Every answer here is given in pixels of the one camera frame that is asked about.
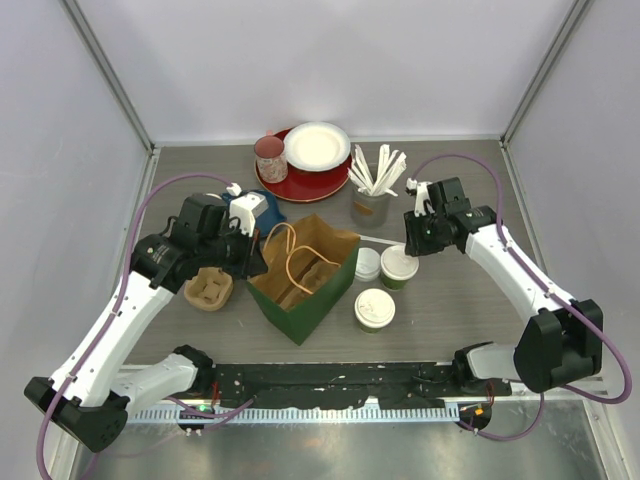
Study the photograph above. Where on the grey metal utensil tin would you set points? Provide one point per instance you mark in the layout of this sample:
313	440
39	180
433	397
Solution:
369	211

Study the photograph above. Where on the green brown paper bag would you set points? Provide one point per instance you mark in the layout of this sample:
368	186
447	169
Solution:
295	247

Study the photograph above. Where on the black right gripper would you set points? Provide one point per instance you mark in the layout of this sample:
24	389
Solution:
415	244

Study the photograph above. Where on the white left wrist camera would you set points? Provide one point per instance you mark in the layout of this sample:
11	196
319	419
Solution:
246	208

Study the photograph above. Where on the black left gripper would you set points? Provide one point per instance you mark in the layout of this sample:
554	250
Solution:
253	261

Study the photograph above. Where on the bundle of wrapped white utensils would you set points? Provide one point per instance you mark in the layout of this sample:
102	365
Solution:
377	180

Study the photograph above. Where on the stack of white lids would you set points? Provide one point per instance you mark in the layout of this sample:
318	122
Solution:
368	265

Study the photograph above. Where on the pink floral mug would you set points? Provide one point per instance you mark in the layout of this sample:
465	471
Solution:
270	158

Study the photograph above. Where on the wrapped white straw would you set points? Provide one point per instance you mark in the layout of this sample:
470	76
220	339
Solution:
380	241

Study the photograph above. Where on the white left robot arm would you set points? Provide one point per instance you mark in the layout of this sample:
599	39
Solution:
84	397

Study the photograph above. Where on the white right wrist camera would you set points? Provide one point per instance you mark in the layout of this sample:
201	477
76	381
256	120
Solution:
420	191

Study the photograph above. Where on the white paper plate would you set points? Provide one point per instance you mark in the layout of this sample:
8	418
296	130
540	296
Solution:
316	146

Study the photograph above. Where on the white cup lid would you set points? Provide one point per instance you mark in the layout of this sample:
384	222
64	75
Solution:
397	265
374	306

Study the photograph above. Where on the red round tray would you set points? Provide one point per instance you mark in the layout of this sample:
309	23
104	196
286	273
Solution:
306	187

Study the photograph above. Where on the green paper coffee cup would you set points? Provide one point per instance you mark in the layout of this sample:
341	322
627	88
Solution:
372	328

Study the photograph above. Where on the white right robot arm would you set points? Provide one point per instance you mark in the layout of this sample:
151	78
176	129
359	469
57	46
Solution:
555	348

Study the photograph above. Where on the blue shell-shaped dish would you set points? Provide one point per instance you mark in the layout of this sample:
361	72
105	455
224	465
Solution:
266	215

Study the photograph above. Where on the cardboard cup carrier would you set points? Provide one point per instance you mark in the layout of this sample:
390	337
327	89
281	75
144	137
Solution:
307	283
209	290

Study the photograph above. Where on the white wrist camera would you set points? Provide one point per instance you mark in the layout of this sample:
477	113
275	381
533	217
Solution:
420	191
246	208

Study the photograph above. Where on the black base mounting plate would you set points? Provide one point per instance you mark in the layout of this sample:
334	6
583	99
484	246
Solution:
339	386

